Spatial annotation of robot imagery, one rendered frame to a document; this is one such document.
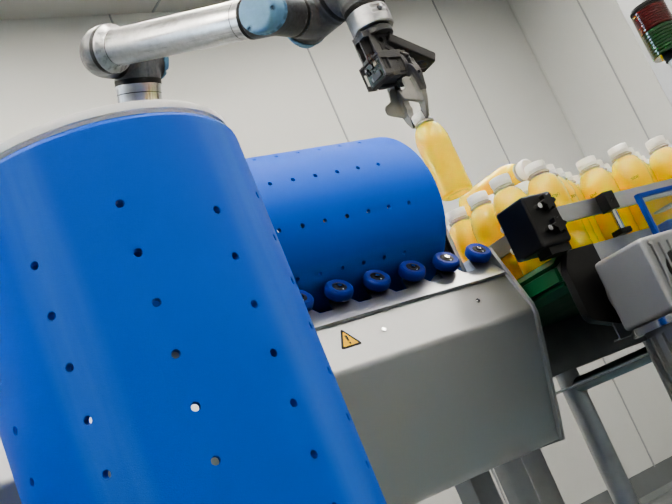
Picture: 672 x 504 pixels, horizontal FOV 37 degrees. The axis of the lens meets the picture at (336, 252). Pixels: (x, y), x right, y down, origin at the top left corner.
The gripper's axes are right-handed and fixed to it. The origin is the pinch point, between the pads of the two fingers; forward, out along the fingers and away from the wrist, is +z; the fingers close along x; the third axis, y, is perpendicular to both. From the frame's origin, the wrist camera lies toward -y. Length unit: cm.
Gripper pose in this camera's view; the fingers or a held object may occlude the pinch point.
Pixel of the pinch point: (421, 116)
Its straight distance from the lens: 202.4
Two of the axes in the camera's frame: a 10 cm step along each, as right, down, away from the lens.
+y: -7.9, 1.9, -5.8
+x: 4.8, -3.9, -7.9
